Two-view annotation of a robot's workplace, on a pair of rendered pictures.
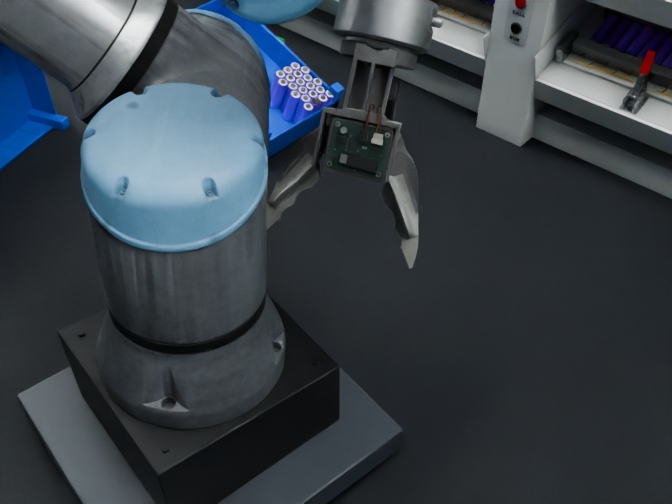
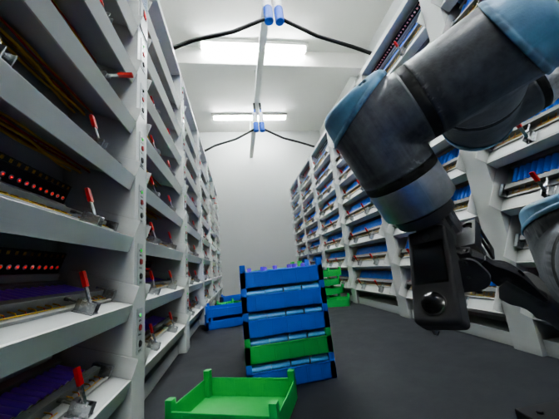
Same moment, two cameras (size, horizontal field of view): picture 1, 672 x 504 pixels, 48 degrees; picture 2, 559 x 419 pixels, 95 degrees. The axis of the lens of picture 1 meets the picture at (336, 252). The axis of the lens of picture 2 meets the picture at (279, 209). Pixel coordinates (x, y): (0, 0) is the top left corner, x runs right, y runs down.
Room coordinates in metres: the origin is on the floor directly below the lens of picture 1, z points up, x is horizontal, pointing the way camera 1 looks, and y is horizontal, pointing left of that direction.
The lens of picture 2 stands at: (1.00, 0.02, 0.39)
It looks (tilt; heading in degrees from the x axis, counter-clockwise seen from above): 12 degrees up; 218
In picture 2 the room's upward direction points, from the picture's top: 6 degrees counter-clockwise
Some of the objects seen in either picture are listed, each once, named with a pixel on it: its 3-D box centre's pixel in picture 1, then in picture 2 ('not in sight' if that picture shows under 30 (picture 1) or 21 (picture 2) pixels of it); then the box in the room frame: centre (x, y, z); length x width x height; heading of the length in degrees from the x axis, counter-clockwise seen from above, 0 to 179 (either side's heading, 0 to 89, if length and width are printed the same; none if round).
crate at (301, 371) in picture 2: not in sight; (287, 362); (0.20, -0.65, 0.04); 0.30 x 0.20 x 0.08; 138
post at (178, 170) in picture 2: not in sight; (166, 197); (0.26, -1.40, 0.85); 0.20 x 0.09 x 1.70; 138
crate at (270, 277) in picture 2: not in sight; (278, 272); (0.20, -0.65, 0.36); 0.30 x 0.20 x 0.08; 138
